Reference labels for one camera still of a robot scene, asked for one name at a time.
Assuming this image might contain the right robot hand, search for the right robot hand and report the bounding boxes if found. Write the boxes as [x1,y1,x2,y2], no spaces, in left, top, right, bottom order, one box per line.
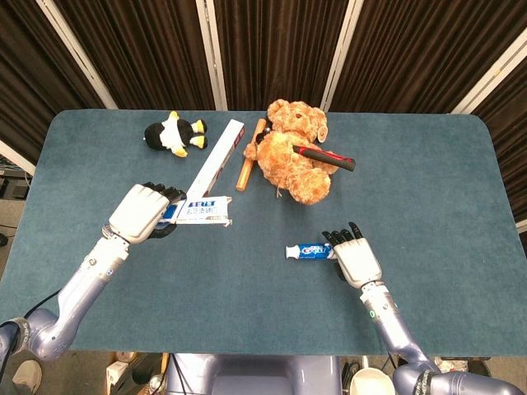
[321,221,384,289]

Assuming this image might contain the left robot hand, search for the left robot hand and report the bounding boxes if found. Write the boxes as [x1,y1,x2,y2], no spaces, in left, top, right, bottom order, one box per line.
[107,180,189,244]

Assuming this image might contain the blue white toothpaste tube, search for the blue white toothpaste tube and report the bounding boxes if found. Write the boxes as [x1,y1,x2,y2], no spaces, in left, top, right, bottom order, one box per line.
[284,242,338,261]

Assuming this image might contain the blue white toothpaste box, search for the blue white toothpaste box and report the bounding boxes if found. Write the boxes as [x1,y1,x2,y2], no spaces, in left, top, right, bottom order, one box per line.
[162,195,234,229]

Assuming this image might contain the long white box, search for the long white box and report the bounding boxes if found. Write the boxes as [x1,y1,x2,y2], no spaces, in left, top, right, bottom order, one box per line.
[187,118,247,198]

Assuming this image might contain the small cardboard box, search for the small cardboard box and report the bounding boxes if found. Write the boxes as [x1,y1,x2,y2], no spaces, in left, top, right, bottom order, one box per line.
[105,360,131,395]

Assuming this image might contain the black white penguin plush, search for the black white penguin plush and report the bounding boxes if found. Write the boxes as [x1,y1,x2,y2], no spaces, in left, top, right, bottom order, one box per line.
[143,110,208,159]

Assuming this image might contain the brown teddy bear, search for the brown teddy bear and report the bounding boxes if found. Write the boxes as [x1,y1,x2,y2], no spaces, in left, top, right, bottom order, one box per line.
[243,98,333,206]

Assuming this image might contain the wooden rolling pin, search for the wooden rolling pin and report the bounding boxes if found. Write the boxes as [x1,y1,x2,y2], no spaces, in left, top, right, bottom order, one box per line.
[235,118,268,193]

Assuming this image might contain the blue felt table cover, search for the blue felt table cover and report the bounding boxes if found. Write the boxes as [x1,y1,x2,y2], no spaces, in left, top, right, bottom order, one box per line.
[0,108,520,358]

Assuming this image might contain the white bowl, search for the white bowl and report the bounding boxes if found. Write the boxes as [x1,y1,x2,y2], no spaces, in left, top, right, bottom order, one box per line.
[348,367,395,395]

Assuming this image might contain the black floor equipment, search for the black floor equipment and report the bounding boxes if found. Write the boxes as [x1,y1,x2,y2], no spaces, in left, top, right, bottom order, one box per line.
[0,158,32,199]

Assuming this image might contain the lavender robot torso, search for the lavender robot torso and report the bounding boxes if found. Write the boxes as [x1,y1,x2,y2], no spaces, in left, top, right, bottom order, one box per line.
[164,352,343,395]

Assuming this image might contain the dark brown pleated curtain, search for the dark brown pleated curtain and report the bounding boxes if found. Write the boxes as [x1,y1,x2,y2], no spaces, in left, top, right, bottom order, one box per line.
[213,0,351,112]
[53,0,216,111]
[0,0,107,165]
[473,61,527,223]
[329,0,527,114]

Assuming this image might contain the red black handled hammer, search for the red black handled hammer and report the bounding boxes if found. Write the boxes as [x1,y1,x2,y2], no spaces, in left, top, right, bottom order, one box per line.
[255,123,357,173]

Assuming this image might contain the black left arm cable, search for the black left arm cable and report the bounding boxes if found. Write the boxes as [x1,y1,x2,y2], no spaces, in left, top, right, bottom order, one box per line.
[0,289,63,371]

